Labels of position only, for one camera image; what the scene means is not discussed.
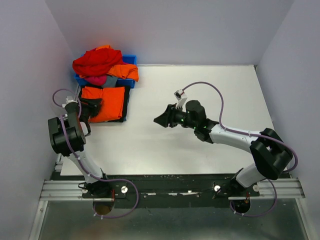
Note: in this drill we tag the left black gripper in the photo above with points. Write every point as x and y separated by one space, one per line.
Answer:
93 104

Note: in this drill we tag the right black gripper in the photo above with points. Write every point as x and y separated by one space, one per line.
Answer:
168 117

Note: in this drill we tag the orange t-shirt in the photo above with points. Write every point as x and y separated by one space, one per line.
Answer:
124 71
107 102

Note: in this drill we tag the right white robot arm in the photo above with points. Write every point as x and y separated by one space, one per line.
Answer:
270 156

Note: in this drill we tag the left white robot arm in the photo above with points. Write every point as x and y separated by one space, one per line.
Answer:
68 133

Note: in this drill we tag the pink t-shirt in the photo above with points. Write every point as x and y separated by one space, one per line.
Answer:
96 80

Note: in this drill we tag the grey-teal t-shirt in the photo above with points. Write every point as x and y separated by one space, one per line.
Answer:
110 82

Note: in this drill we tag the black floral folded t-shirt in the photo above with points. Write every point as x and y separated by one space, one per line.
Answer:
126 105

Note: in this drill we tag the red t-shirt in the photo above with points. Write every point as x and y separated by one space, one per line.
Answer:
97 62

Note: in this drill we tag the blue plastic bin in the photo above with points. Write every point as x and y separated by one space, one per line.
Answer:
127 58

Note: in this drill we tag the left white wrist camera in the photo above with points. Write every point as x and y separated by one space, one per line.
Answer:
69 99

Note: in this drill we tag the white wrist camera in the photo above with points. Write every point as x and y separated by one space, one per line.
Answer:
181 98
69 99

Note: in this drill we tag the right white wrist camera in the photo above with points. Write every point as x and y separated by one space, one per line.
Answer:
181 98

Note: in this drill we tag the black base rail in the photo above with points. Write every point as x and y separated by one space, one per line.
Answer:
164 191

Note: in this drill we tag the aluminium extrusion frame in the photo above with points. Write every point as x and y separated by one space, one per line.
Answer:
65 190

